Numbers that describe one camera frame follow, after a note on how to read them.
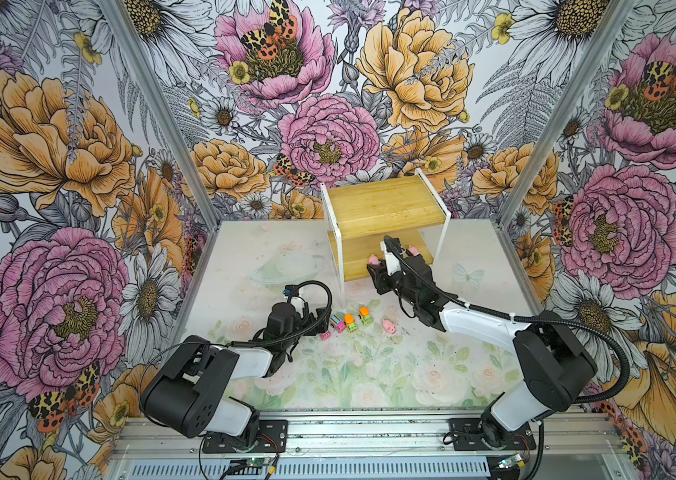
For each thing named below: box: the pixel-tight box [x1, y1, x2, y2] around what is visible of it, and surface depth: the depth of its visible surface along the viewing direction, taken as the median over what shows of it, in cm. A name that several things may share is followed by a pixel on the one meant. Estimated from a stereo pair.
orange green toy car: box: [343, 313, 357, 333], surface depth 94 cm
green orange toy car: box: [358, 306, 372, 326], surface depth 96 cm
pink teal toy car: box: [330, 314, 347, 334], surface depth 93 cm
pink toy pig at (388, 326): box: [382, 319, 397, 334], surface depth 93 cm
